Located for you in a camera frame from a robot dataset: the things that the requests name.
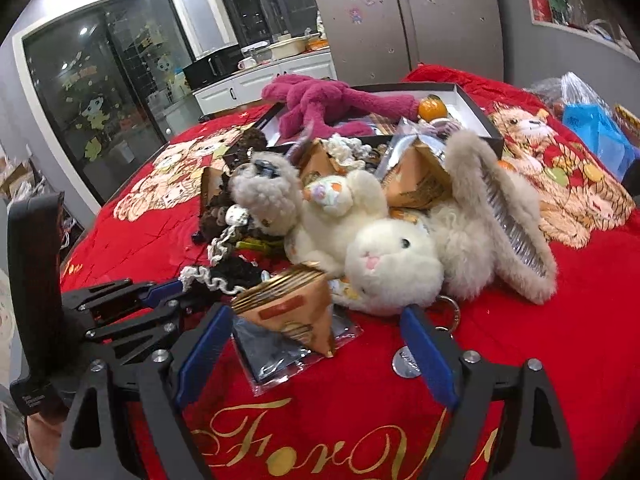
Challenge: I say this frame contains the white kitchen base cabinets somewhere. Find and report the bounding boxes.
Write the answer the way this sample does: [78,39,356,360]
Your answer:
[192,50,337,117]

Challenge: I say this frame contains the glass-front wall cabinet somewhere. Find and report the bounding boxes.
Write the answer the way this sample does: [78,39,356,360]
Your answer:
[205,0,321,47]

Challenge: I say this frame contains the dark brown fuzzy plush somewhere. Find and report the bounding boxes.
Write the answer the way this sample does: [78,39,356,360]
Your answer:
[192,127,274,306]

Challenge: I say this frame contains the beige fluffy bear plush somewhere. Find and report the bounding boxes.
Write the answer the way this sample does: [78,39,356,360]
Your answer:
[229,152,304,237]

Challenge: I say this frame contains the pink plush toy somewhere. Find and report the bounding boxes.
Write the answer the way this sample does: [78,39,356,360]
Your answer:
[261,74,426,142]

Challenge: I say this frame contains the cream cooking pot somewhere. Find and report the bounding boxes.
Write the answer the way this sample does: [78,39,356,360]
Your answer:
[270,35,309,59]

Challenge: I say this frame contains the red printed blanket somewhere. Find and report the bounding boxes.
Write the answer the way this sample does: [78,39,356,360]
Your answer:
[60,64,640,480]

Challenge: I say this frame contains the white long-eared rabbit plush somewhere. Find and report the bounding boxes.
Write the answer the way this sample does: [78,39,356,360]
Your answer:
[287,130,559,317]

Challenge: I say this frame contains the black gift box white inside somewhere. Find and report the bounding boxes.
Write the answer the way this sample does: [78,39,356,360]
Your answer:
[345,82,504,155]

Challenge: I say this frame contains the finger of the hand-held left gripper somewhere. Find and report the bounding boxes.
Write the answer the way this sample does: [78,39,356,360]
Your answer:
[62,280,185,312]
[65,302,192,363]

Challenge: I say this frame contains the silver foil packet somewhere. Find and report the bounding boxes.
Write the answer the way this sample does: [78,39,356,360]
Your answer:
[379,119,451,181]

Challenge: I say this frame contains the glass sliding door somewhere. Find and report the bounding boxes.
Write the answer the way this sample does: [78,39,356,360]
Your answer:
[12,0,197,217]

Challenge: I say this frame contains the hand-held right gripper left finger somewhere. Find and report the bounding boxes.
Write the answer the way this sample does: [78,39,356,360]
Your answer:
[52,302,236,480]

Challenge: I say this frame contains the black microwave oven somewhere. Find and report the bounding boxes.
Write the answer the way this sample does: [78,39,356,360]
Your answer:
[182,44,244,89]

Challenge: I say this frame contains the metal keyring with round tag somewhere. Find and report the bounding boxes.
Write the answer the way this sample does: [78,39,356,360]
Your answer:
[392,296,462,379]

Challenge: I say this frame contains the clear plastic bag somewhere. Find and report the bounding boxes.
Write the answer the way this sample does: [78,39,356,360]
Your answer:
[530,72,622,112]

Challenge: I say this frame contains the white crochet cord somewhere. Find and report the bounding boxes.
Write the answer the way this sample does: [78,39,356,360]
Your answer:
[179,222,251,297]

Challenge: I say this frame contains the person's left forearm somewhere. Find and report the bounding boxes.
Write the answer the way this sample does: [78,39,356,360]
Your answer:
[25,410,66,478]

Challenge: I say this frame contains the brown triangular paper packet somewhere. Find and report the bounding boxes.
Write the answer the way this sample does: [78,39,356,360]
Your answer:
[231,261,337,359]
[384,142,455,211]
[299,140,347,182]
[200,166,227,211]

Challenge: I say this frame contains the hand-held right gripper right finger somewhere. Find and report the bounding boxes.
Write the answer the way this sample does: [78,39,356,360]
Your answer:
[399,304,581,480]

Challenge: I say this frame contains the dark sachet in clear plastic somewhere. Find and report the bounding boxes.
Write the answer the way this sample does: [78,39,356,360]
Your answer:
[232,310,364,399]

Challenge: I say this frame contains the steel double-door refrigerator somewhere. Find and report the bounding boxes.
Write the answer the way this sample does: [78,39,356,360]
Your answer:
[300,0,506,87]

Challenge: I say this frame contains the blue plastic bag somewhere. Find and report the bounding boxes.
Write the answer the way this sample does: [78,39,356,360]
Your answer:
[562,102,639,182]

